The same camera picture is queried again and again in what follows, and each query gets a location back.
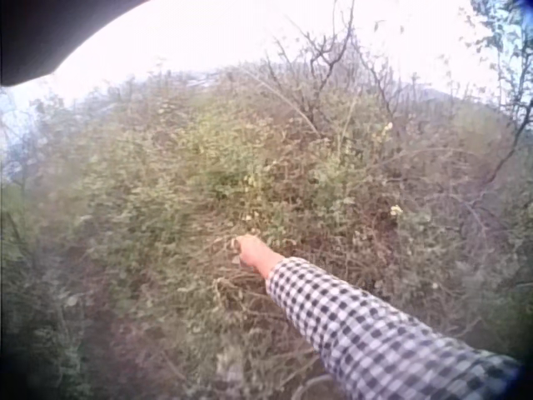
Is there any green leafy thicket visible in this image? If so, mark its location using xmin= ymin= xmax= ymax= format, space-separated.
xmin=0 ymin=62 xmax=533 ymax=400

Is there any thin leafy tree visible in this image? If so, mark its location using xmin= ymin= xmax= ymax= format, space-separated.
xmin=461 ymin=0 xmax=533 ymax=184

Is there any bare branched tree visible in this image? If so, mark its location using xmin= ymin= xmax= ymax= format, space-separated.
xmin=266 ymin=0 xmax=401 ymax=126

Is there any person's right hand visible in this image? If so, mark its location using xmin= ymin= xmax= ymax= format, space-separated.
xmin=231 ymin=234 xmax=286 ymax=280

